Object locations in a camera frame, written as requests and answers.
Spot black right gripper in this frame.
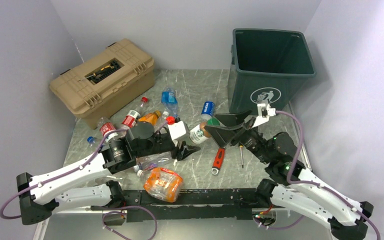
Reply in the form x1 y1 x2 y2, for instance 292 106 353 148
204 107 273 165

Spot small blue label bottle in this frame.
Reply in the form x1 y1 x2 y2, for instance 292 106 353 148
200 101 215 120

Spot crushed clear blue label bottle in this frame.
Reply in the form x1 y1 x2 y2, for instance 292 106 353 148
133 152 175 173

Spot blue cap clear bottle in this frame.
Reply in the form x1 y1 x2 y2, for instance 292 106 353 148
86 136 100 147

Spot brown coffee bottle green cap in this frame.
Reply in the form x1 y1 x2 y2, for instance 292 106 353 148
189 117 221 145

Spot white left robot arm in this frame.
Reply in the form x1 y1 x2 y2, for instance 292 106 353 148
16 121 200 225

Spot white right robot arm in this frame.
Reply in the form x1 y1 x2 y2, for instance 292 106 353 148
206 108 375 240

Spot dark green trash bin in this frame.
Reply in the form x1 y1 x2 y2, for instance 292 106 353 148
227 28 317 115

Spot yellow black screwdriver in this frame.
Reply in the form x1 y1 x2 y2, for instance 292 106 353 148
239 144 245 169

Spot clear white cap bottle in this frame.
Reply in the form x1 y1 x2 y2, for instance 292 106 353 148
156 110 170 129

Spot crushed orange label jug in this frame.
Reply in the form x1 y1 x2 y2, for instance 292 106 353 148
143 167 184 203

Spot orange juice bottle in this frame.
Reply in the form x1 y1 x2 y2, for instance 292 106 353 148
137 110 162 127

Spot blue tinted water bottle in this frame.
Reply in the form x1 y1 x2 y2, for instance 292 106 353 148
161 87 179 118

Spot red cap clear bottle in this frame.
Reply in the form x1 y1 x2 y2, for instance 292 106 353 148
120 96 149 130

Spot red label clear bottle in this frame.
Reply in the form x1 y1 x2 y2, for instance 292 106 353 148
97 117 119 141

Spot tan plastic toolbox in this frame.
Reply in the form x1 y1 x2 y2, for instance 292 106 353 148
49 38 155 129

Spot red handled adjustable wrench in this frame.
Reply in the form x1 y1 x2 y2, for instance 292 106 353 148
211 148 225 176

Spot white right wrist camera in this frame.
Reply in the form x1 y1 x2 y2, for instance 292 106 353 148
252 103 276 128

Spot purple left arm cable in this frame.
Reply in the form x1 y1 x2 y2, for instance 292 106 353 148
0 128 128 220

